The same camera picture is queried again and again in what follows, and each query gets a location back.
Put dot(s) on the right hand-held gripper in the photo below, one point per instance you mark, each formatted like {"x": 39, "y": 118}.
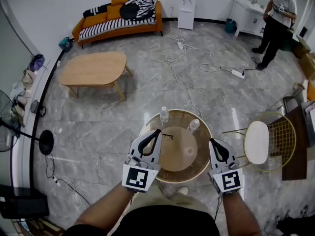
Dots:
{"x": 230, "y": 181}

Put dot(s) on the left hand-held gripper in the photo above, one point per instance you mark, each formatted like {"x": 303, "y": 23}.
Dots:
{"x": 136, "y": 177}

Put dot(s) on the small beige round object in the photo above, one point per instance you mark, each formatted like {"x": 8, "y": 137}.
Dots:
{"x": 190, "y": 150}

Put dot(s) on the person's left forearm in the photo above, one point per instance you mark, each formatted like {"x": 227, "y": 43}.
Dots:
{"x": 105, "y": 205}

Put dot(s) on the person's right forearm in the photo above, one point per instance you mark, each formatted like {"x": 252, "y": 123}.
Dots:
{"x": 240, "y": 215}

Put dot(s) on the round glass side table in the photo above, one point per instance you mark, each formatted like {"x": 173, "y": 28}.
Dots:
{"x": 201, "y": 151}

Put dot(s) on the black eyeglasses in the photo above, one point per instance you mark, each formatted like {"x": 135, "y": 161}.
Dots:
{"x": 169, "y": 136}

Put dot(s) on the clear plastic water bottle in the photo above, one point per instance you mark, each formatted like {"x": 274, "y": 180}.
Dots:
{"x": 164, "y": 115}
{"x": 194, "y": 126}

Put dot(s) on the person's khaki trousers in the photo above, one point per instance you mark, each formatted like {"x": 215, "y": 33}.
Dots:
{"x": 152, "y": 198}

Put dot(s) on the person's right white shoe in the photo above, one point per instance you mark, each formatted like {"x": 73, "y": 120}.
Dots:
{"x": 182, "y": 190}

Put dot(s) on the person's black shirt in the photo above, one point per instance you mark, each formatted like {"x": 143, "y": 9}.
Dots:
{"x": 167, "y": 222}

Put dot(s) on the low wooden oval table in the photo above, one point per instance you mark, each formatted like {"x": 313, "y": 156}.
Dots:
{"x": 93, "y": 69}

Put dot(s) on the black standing fan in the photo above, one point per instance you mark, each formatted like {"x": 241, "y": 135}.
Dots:
{"x": 46, "y": 141}

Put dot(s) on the black mesh waste basket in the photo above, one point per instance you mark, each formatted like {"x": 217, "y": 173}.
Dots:
{"x": 35, "y": 107}

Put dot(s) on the cardboard box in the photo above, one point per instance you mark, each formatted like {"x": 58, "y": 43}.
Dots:
{"x": 308, "y": 66}
{"x": 302, "y": 47}

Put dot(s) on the black white striped blanket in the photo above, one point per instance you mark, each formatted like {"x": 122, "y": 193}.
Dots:
{"x": 110, "y": 26}

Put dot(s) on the teal waste bin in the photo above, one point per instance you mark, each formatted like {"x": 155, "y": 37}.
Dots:
{"x": 230, "y": 26}

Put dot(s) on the teal basket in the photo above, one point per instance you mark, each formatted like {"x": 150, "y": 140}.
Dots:
{"x": 66, "y": 44}

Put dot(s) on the orange sofa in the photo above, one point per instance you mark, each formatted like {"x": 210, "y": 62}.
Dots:
{"x": 158, "y": 16}

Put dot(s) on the grey clothes pile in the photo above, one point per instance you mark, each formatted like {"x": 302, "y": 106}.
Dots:
{"x": 21, "y": 97}

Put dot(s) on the black monitor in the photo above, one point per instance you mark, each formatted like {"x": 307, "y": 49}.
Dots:
{"x": 22, "y": 205}

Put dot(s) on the beige tote bag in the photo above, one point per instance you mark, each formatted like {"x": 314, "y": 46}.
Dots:
{"x": 29, "y": 76}

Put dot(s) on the purple umbrella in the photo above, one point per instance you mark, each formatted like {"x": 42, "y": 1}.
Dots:
{"x": 37, "y": 62}

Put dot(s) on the black round cushion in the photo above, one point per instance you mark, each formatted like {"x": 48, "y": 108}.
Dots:
{"x": 129, "y": 10}

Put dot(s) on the white cabinet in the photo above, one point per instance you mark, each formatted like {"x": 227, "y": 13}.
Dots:
{"x": 246, "y": 18}

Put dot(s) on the white water dispenser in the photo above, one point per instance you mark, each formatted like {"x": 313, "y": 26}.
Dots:
{"x": 186, "y": 13}

